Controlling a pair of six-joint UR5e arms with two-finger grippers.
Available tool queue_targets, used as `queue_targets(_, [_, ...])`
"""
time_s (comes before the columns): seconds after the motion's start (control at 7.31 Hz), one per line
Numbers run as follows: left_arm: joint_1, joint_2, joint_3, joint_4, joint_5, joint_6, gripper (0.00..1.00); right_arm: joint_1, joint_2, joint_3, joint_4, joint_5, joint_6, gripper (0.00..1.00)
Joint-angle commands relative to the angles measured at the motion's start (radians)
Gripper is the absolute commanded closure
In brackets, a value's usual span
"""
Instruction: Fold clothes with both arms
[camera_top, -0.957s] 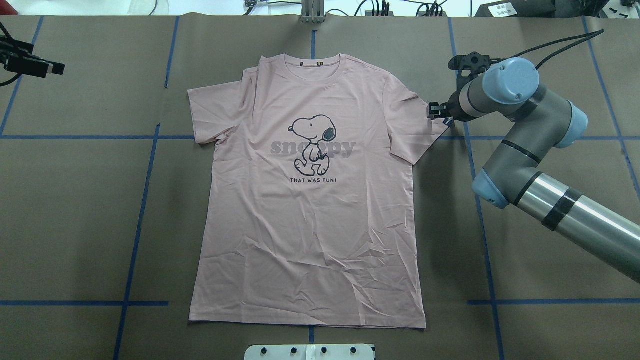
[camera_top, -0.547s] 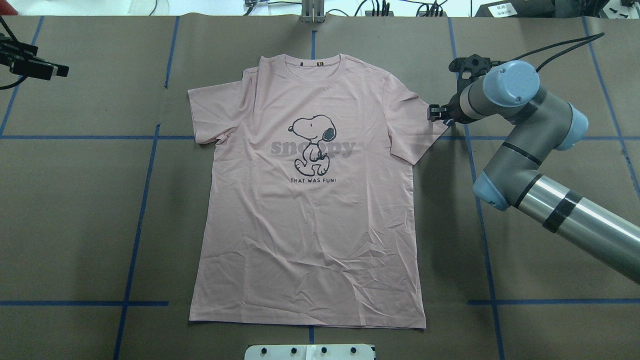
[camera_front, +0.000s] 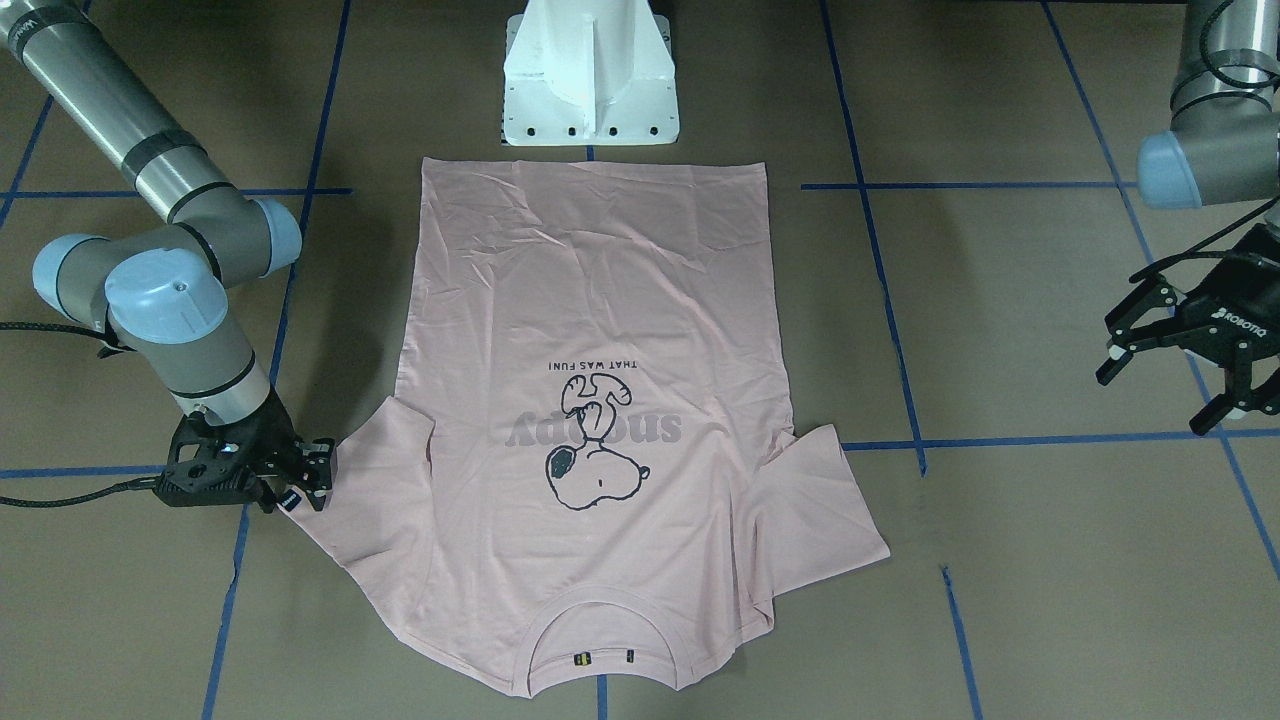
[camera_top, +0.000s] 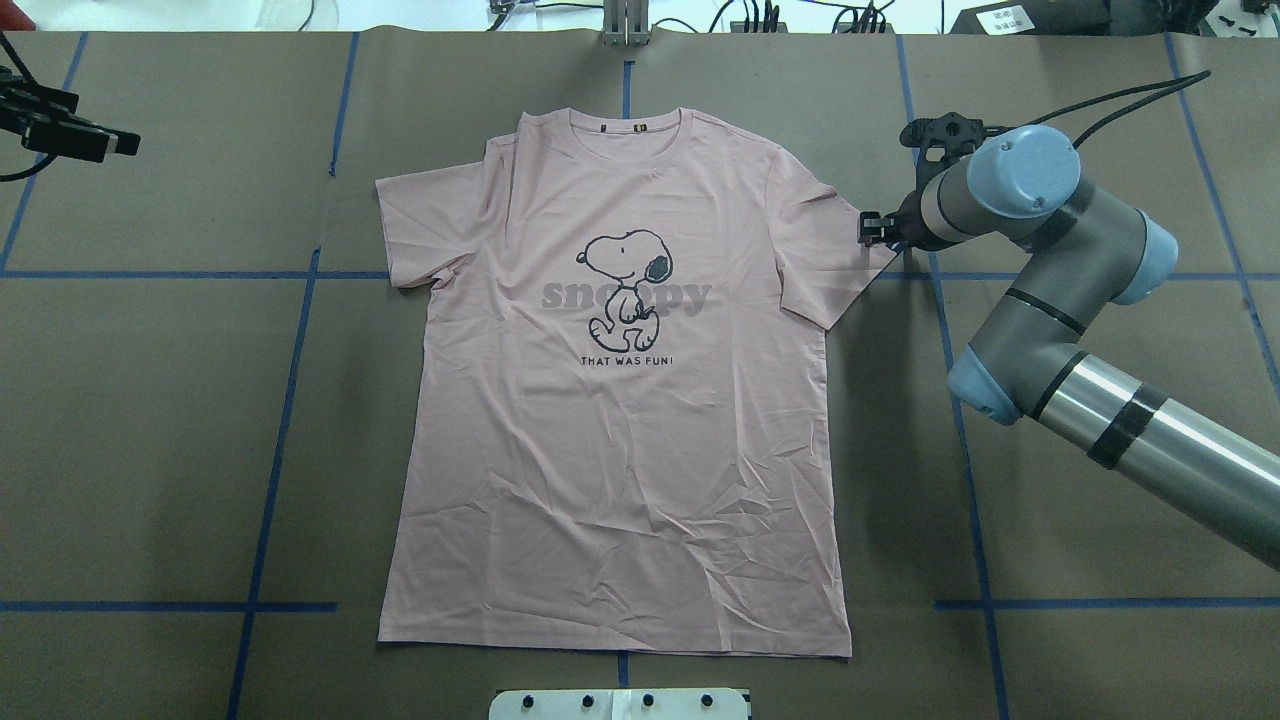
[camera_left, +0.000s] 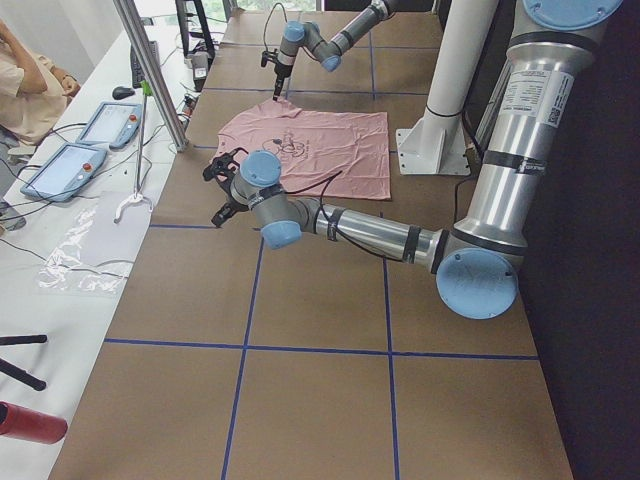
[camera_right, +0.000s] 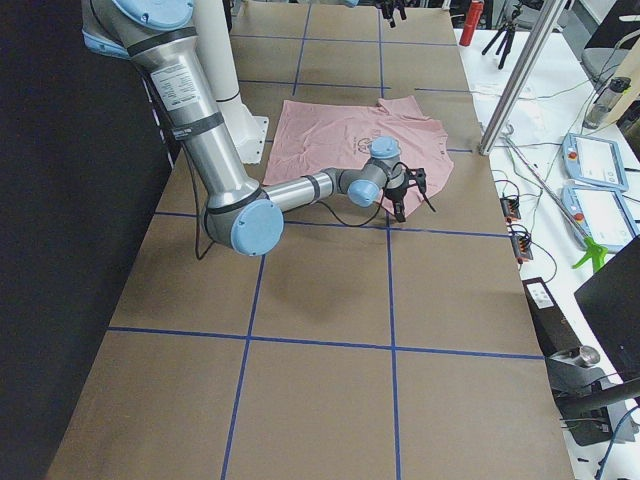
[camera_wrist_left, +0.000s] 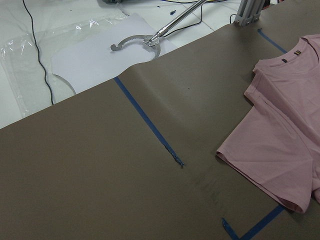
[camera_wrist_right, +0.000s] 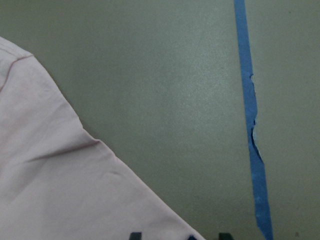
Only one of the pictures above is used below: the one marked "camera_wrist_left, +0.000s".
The pink printed t-shirt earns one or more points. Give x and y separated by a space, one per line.
277 144

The metal reacher grabber tool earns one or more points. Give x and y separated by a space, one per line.
153 41

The white paper sheet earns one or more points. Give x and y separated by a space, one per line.
92 62

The clear plastic bag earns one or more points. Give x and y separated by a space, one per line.
26 49

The aluminium frame post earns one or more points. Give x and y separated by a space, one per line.
249 11

